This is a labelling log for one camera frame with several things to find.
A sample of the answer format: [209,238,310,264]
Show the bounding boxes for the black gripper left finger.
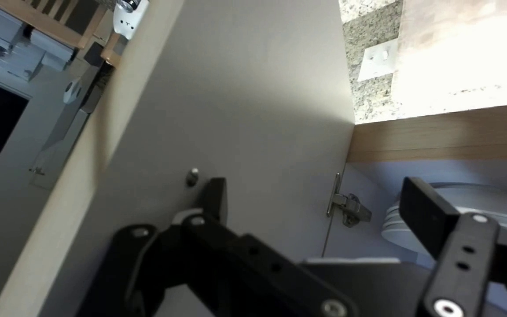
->
[200,178,227,222]

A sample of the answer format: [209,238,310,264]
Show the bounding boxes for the metal cabinet hinge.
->
[325,173,371,227]

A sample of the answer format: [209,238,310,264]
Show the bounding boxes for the white wall outlet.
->
[357,39,399,81]

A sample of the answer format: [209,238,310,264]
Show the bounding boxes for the wooden chair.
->
[0,0,112,65]

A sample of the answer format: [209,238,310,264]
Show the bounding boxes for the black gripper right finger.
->
[399,176,459,259]

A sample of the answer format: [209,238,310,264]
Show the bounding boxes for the wooden cutting board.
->
[392,0,507,118]

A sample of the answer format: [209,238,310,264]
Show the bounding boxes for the wooden cabinet door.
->
[0,0,354,317]

